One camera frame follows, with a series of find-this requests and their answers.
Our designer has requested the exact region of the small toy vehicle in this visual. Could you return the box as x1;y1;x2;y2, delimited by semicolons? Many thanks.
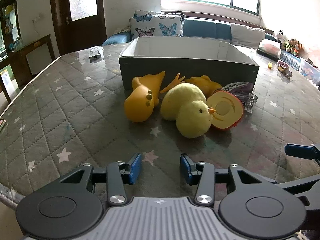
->
277;60;293;78

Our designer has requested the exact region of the dark wooden door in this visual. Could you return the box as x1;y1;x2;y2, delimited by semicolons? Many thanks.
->
49;0;108;56

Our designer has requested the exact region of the black white plush toy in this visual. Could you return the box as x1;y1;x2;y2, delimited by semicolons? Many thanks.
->
275;29;288;49

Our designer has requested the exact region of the grey cardboard box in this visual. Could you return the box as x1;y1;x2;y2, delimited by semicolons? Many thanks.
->
118;36;260;98

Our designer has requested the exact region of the yellow plush chick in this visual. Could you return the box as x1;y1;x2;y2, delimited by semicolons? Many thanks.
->
160;82;216;139

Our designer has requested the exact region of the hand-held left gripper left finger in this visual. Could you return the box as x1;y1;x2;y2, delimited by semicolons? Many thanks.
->
59;153;143;207

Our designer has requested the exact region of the white sofa cushion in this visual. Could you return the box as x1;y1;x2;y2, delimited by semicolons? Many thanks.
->
230;23;266;49

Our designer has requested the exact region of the dark wooden side cabinet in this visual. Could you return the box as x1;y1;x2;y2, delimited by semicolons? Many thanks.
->
7;34;56;87

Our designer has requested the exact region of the yellow rubber duck toy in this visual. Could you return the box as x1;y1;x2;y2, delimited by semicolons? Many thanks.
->
124;71;166;123

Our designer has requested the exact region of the clear plastic clip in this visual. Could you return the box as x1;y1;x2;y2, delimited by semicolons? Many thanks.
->
234;92;258;115

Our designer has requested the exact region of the butterfly print pillow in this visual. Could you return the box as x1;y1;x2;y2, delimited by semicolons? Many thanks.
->
129;15;184;41
134;10;186;21

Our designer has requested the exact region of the small silver case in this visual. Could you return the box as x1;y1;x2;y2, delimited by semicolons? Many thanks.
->
89;47;102;62

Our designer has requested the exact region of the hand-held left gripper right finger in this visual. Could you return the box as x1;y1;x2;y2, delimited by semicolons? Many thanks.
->
180;153;277;207

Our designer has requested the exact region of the wooden display shelf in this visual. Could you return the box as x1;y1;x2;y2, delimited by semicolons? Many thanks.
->
0;0;23;58

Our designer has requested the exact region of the orange plush toy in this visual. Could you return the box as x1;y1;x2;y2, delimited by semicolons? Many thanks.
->
287;38;304;57

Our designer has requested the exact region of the blue sofa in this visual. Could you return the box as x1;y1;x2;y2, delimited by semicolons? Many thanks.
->
101;16;278;49

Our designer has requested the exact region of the clear storage bin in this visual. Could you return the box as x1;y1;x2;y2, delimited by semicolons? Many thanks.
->
298;57;320;87

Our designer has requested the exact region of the purple snack packet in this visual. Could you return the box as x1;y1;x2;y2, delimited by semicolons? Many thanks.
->
222;81;256;98

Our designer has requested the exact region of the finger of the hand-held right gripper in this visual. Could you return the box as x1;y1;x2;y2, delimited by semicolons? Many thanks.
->
284;142;320;161
275;177;320;207

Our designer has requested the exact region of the yellow rubber chicken toy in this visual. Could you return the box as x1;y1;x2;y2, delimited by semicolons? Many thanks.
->
160;73;223;98

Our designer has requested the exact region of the clear plastic food container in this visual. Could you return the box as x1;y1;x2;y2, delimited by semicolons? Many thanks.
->
257;40;283;61

